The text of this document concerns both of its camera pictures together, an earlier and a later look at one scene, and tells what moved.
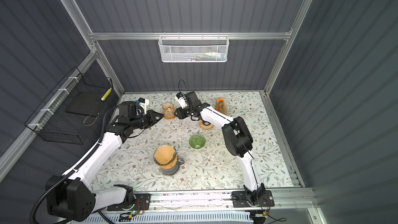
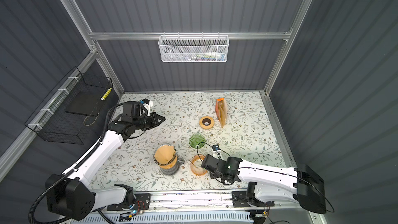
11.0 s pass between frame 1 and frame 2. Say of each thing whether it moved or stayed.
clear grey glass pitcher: stayed
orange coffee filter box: stayed
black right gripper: moved
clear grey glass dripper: stayed
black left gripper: stayed
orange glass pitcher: moved
